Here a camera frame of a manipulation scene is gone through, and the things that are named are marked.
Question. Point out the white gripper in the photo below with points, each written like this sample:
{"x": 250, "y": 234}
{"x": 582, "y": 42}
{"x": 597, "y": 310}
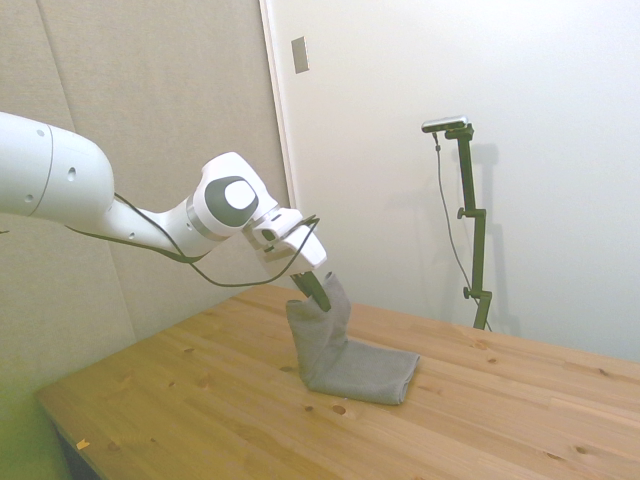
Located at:
{"x": 305, "y": 250}

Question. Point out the grey towel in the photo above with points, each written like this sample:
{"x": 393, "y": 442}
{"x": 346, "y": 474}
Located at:
{"x": 360, "y": 370}

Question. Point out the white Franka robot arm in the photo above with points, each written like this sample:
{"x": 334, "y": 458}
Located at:
{"x": 50, "y": 175}

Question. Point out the yellow tape scrap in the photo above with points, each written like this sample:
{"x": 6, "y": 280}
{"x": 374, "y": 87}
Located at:
{"x": 82, "y": 444}

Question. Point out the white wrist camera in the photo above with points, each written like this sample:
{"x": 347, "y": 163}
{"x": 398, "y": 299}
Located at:
{"x": 272, "y": 234}

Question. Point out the black jointed camera stand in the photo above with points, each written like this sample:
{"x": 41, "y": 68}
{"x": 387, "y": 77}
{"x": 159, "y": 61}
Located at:
{"x": 477, "y": 250}

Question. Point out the white door frame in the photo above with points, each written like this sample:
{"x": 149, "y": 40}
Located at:
{"x": 277, "y": 100}

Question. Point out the grey stereo camera bar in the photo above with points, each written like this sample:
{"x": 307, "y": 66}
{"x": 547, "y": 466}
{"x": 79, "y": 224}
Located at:
{"x": 445, "y": 123}

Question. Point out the grey wall plate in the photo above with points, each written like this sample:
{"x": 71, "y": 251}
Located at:
{"x": 300, "y": 55}

